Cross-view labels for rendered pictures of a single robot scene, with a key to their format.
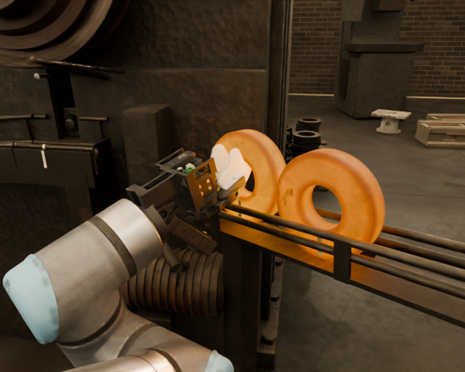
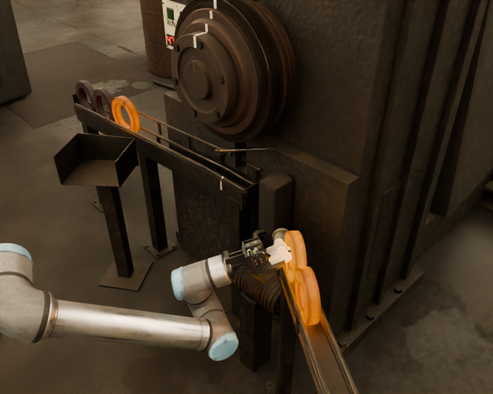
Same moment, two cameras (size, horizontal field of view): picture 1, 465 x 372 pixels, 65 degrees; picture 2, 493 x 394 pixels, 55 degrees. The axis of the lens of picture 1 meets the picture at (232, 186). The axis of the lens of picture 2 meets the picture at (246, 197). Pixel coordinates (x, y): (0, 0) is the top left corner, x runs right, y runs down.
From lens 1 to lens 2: 0.98 m
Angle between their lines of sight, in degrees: 34
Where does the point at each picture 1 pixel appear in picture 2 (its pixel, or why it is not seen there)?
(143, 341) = (210, 315)
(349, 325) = (422, 367)
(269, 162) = (295, 260)
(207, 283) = (271, 296)
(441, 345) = not seen: outside the picture
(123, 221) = (214, 267)
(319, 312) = (405, 345)
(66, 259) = (190, 276)
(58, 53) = (235, 138)
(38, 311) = (177, 290)
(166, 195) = (237, 261)
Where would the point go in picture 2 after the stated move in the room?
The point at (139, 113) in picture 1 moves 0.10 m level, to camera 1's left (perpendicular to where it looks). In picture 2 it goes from (268, 186) to (242, 176)
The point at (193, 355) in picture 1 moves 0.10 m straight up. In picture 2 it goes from (221, 329) to (220, 305)
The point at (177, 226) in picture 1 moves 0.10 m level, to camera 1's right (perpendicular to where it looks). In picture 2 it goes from (242, 274) to (271, 288)
